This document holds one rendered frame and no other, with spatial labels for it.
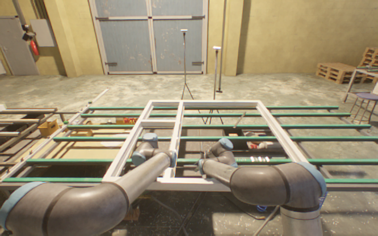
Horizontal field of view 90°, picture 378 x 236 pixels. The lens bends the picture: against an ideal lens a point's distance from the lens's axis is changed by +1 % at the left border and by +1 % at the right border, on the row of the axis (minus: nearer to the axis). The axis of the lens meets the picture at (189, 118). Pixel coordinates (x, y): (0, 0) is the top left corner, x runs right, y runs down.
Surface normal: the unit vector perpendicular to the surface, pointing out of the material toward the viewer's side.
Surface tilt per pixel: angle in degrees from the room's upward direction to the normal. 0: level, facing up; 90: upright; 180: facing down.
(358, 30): 90
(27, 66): 90
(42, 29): 90
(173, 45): 90
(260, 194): 74
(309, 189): 60
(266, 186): 47
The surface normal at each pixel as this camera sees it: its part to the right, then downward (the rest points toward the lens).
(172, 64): -0.01, 0.46
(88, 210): 0.47, -0.43
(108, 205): 0.67, -0.42
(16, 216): -0.18, -0.11
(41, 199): -0.07, -0.72
